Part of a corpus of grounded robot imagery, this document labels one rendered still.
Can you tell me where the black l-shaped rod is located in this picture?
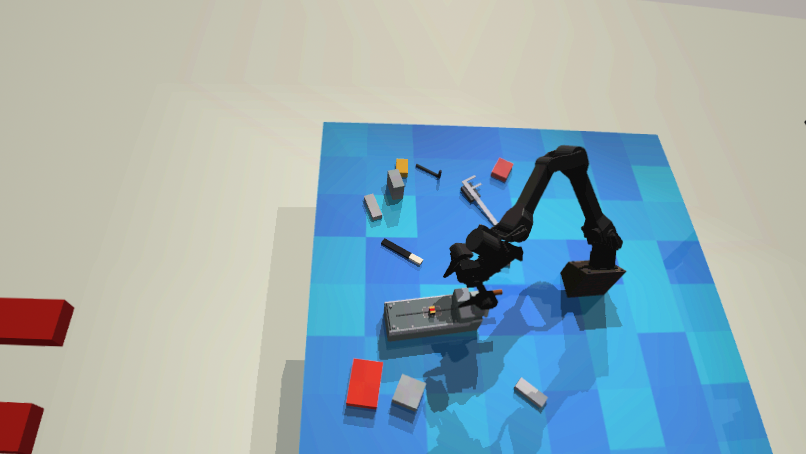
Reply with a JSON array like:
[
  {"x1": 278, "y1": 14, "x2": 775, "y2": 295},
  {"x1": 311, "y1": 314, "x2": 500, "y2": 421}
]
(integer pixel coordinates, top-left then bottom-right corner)
[{"x1": 416, "y1": 164, "x2": 442, "y2": 178}]

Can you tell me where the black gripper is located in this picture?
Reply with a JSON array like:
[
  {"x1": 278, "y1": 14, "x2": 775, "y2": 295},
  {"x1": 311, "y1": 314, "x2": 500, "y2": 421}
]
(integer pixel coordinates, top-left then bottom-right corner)
[{"x1": 443, "y1": 243, "x2": 501, "y2": 309}]

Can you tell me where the orange-brown rectangular block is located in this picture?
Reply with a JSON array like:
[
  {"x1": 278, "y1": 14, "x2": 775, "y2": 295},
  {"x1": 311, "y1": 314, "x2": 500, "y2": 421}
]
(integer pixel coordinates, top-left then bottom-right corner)
[{"x1": 396, "y1": 159, "x2": 408, "y2": 177}]

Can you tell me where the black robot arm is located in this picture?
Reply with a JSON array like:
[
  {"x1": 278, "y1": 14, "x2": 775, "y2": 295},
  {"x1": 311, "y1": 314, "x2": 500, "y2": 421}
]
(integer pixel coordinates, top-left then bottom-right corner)
[{"x1": 454, "y1": 145, "x2": 623, "y2": 288}]

